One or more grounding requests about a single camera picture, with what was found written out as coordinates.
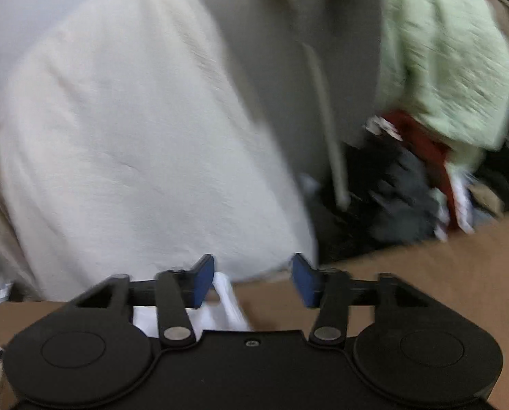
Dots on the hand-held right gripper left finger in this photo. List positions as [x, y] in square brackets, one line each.
[203, 282]

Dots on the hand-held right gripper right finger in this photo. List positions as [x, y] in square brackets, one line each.
[304, 282]

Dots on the white t-shirt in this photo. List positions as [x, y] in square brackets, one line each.
[228, 307]

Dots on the black bundled garment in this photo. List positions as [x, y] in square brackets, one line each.
[386, 196]

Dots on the cream fleece blanket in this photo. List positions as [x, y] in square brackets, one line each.
[130, 136]

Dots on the red garment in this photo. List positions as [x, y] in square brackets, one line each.
[425, 145]

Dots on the grey coat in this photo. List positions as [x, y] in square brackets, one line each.
[280, 51]

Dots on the green quilted jacket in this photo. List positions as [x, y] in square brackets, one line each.
[442, 64]

